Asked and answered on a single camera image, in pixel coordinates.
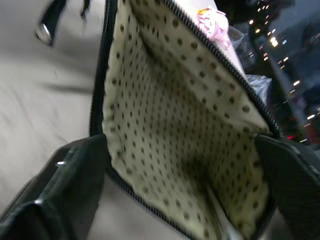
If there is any pink and white packet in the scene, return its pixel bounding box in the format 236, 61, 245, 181
194, 6, 234, 51

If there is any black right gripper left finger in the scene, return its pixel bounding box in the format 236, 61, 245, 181
0, 133, 108, 240

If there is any clear plastic bag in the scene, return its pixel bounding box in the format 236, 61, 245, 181
229, 24, 274, 103

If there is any white tablecloth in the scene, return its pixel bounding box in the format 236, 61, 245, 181
0, 0, 109, 208

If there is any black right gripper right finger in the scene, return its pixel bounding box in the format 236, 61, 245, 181
254, 134, 320, 240

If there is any grid pouch with dotted lining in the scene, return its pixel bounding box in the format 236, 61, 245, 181
88, 0, 282, 240

